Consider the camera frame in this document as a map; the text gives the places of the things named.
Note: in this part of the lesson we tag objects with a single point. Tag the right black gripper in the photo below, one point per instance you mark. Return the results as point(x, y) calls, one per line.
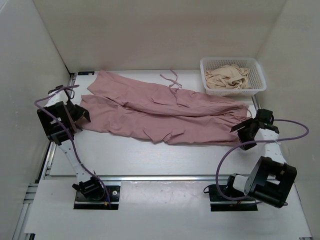
point(247, 124)

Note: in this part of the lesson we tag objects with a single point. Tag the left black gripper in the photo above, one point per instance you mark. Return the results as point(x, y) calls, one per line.
point(81, 113)

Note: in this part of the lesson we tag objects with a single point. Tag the pink trousers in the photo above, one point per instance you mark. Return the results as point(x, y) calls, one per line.
point(158, 113)

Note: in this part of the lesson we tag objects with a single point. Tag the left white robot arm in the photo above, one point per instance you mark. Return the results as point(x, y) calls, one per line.
point(58, 116)

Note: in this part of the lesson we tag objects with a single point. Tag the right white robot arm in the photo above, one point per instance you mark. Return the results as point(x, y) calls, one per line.
point(272, 178)

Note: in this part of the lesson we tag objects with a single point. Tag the beige trousers in basket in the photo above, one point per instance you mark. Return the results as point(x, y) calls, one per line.
point(228, 77)

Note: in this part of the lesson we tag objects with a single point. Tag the white plastic basket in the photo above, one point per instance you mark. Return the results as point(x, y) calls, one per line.
point(256, 78)

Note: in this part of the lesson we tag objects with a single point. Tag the aluminium rail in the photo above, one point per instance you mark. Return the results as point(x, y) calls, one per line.
point(142, 178)

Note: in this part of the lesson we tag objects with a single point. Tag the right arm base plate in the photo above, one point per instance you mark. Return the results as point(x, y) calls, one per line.
point(220, 204)

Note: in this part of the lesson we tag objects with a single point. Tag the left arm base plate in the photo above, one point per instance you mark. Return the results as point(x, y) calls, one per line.
point(100, 201)

